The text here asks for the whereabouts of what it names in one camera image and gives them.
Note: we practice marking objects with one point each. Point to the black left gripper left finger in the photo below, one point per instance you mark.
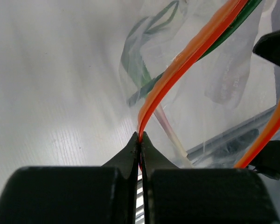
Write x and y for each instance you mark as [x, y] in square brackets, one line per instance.
[74, 194]

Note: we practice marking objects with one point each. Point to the aluminium mounting rail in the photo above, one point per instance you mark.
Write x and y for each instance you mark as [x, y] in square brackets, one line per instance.
[226, 148]

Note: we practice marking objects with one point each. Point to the clear orange-zipper zip bag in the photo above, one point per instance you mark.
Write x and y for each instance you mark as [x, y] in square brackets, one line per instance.
[263, 86]

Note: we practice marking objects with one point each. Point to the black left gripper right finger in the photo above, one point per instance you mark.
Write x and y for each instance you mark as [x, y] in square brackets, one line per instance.
[174, 195]

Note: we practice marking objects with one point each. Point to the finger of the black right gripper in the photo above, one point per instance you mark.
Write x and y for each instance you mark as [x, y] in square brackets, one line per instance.
[267, 161]
[268, 47]

